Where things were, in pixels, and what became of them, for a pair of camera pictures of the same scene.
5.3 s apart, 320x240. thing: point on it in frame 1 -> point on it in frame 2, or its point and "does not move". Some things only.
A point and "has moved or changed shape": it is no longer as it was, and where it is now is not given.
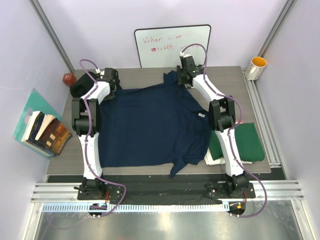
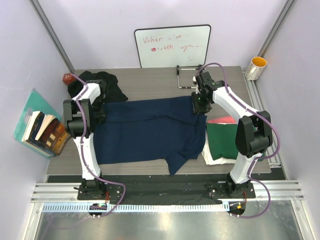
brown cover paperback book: [53, 134] does not move
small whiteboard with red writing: [163, 47] does not move
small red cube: [69, 79] does not move
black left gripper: [111, 96] -> [100, 115]
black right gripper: [181, 81] -> [197, 108]
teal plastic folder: [35, 102] does not move
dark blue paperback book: [32, 129] does not move
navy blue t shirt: [160, 125] has moved or changed shape
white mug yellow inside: [256, 66] does not move
